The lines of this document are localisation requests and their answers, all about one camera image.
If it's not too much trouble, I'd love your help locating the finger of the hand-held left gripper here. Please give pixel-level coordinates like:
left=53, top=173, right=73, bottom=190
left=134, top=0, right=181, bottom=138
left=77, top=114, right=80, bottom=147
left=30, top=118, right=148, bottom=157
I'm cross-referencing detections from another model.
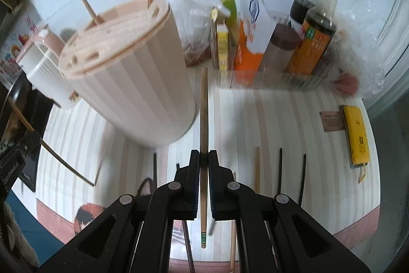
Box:
left=16, top=131, right=42, bottom=154

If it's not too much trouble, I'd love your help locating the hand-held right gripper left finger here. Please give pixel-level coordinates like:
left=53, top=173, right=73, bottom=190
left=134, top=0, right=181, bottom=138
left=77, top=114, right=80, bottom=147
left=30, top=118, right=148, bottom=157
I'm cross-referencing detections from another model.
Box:
left=38, top=150, right=201, bottom=273

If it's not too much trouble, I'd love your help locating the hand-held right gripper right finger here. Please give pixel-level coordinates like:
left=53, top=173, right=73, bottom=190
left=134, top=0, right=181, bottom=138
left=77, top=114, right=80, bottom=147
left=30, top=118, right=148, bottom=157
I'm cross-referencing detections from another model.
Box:
left=208, top=150, right=373, bottom=273

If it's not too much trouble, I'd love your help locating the thin wooden chopstick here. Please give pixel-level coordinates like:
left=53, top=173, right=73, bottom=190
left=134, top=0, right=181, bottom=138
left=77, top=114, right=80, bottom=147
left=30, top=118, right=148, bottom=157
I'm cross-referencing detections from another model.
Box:
left=6, top=97, right=96, bottom=187

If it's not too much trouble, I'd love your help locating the wooden chopstick with green band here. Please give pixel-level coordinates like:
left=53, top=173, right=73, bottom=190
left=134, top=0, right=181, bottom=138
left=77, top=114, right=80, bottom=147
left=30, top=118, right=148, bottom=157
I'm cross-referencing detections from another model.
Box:
left=199, top=67, right=209, bottom=249

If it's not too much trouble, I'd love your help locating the beige ribbed utensil holder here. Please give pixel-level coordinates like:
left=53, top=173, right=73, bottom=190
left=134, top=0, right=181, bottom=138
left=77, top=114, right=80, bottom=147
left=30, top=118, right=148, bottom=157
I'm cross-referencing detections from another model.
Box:
left=58, top=0, right=196, bottom=146

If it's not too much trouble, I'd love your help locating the person's left forearm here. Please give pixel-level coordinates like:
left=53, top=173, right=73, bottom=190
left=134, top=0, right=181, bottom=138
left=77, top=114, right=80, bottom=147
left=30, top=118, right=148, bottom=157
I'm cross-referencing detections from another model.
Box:
left=0, top=203, right=37, bottom=270

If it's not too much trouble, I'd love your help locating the dark brown chopstick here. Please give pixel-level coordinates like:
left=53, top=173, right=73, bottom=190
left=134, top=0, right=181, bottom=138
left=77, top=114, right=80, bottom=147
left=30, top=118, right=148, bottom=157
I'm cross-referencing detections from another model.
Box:
left=181, top=222, right=195, bottom=273

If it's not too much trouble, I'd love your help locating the clear plastic tray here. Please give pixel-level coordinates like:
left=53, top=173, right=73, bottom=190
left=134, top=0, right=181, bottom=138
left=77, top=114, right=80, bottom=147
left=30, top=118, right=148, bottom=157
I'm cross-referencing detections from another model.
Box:
left=211, top=65, right=339, bottom=92

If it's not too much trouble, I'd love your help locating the brown card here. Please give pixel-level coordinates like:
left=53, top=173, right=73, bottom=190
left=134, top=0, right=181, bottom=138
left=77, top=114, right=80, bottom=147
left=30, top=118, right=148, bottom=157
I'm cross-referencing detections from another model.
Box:
left=320, top=111, right=346, bottom=132

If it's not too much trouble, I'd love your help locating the clear bag of brown food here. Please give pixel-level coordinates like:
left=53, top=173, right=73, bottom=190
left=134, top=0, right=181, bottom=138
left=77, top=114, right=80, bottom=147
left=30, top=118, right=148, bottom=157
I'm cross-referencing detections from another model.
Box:
left=173, top=0, right=218, bottom=67

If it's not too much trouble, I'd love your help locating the yellow box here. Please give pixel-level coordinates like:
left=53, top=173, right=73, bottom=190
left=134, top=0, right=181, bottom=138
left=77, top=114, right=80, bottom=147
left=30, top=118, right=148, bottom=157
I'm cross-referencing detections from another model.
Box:
left=215, top=24, right=232, bottom=70

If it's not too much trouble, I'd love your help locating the yellow power bank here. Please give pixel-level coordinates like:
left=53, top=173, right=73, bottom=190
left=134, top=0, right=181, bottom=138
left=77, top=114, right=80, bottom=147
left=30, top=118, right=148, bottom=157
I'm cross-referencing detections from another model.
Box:
left=339, top=104, right=372, bottom=183

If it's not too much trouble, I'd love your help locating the jar with brown lid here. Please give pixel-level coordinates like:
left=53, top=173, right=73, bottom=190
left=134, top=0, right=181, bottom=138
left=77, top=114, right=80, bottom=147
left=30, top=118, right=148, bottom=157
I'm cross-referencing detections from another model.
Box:
left=260, top=24, right=300, bottom=73

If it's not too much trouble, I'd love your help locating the white and orange bag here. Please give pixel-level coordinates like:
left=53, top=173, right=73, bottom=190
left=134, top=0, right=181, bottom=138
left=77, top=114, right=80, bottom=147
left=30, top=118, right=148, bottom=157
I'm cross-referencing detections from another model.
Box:
left=234, top=0, right=278, bottom=72

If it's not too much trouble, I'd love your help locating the pink round object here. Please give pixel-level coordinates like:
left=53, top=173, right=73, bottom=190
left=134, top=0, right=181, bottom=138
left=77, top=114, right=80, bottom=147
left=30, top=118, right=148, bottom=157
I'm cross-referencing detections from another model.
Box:
left=335, top=73, right=360, bottom=94

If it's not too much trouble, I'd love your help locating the dark sauce bottle orange label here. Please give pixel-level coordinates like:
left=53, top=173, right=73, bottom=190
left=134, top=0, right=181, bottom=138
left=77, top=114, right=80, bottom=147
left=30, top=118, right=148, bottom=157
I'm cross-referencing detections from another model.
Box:
left=285, top=0, right=343, bottom=75

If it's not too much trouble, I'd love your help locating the green bag clip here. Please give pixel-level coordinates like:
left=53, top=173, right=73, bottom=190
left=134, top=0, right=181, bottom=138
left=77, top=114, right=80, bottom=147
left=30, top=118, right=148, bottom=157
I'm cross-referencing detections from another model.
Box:
left=219, top=0, right=238, bottom=34

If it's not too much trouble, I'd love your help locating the dark sauce bottle red cap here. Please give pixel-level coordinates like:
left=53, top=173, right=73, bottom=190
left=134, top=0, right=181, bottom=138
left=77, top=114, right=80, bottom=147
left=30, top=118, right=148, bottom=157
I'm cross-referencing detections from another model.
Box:
left=289, top=0, right=322, bottom=34

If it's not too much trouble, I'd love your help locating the crumpled clear plastic bag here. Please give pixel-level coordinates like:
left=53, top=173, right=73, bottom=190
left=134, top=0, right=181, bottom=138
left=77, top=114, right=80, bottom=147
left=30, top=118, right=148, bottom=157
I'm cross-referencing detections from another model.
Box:
left=332, top=0, right=387, bottom=97

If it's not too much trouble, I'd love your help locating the white ribbed mug pink handle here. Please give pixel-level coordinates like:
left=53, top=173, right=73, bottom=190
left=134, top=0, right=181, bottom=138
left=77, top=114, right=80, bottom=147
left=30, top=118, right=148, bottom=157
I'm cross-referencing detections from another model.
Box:
left=16, top=24, right=84, bottom=110

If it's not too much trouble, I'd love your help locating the white window frame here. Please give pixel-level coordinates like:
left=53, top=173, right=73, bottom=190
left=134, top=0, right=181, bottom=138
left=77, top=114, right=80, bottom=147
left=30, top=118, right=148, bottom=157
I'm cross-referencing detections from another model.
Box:
left=367, top=0, right=409, bottom=120

